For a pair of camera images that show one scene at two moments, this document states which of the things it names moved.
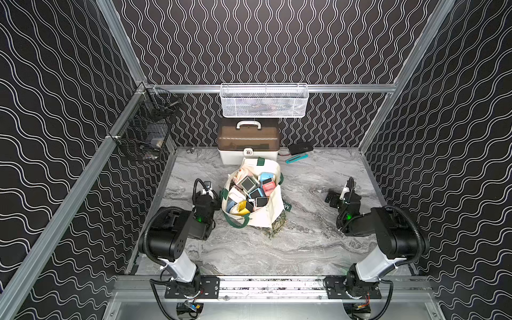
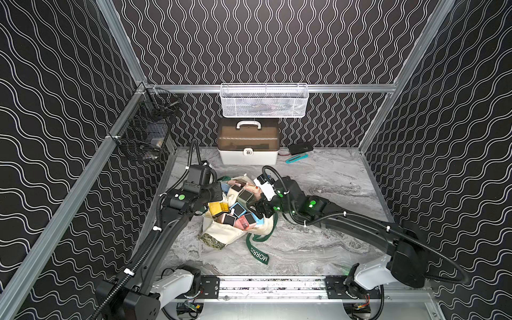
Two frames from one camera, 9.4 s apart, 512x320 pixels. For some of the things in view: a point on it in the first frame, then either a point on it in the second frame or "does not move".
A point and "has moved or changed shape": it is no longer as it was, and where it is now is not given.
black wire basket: (146, 131) does not move
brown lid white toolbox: (241, 139) does not move
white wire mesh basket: (264, 100) does not move
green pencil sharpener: (248, 184) → (245, 197)
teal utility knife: (296, 158) does not move
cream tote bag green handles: (253, 193) → (216, 233)
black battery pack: (301, 147) does not move
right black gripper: (335, 197) → (262, 203)
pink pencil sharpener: (269, 186) has moved or changed shape
